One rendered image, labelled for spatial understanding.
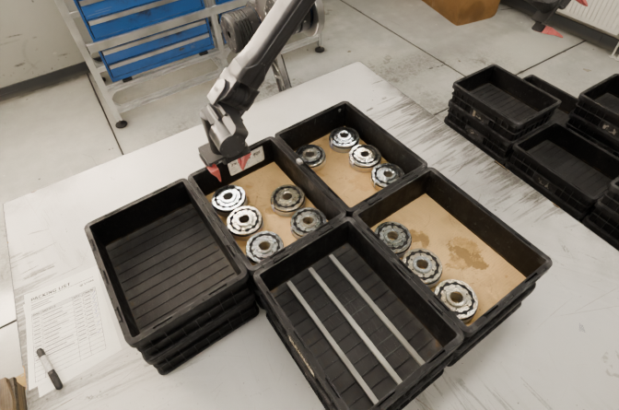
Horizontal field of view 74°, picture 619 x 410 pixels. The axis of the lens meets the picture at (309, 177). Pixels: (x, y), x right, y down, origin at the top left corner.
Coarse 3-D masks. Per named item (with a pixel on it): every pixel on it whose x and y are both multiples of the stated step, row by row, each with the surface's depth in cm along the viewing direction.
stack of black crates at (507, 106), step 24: (480, 72) 207; (504, 72) 206; (456, 96) 204; (480, 96) 210; (504, 96) 209; (528, 96) 200; (552, 96) 190; (456, 120) 211; (480, 120) 196; (504, 120) 183; (528, 120) 180; (480, 144) 203; (504, 144) 189
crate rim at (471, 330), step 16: (416, 176) 116; (464, 192) 111; (368, 208) 110; (480, 208) 107; (528, 240) 100; (544, 256) 97; (544, 272) 95; (496, 304) 90; (480, 320) 87; (464, 336) 88
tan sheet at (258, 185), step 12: (264, 168) 135; (276, 168) 135; (240, 180) 132; (252, 180) 132; (264, 180) 132; (276, 180) 132; (288, 180) 131; (252, 192) 129; (264, 192) 128; (252, 204) 125; (264, 204) 125; (264, 216) 122; (276, 216) 122; (264, 228) 119; (276, 228) 119; (288, 228) 118; (240, 240) 116; (288, 240) 116
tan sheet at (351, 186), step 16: (320, 144) 142; (336, 160) 136; (384, 160) 135; (320, 176) 132; (336, 176) 131; (352, 176) 131; (368, 176) 131; (336, 192) 127; (352, 192) 126; (368, 192) 126
